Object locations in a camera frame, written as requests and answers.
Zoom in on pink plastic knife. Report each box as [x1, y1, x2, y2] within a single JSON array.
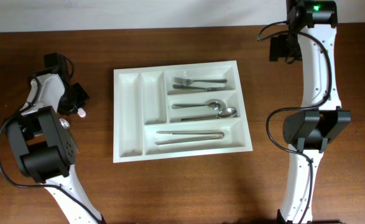
[[77, 108, 86, 118]]

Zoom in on steel tablespoon packed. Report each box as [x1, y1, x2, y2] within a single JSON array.
[[171, 99, 226, 110], [181, 107, 238, 121]]

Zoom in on steel fork packed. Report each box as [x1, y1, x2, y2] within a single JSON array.
[[172, 84, 226, 91], [173, 77, 228, 86]]

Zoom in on steel tongs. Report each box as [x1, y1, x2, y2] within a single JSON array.
[[155, 131, 225, 145]]

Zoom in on steel teaspoon one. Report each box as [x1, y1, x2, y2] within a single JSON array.
[[59, 118, 80, 153]]

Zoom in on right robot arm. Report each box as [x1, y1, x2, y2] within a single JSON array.
[[270, 1, 351, 223]]

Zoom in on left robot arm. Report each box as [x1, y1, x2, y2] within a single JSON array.
[[0, 53, 105, 223]]

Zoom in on white plastic cutlery tray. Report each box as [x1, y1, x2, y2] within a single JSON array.
[[113, 61, 253, 163]]

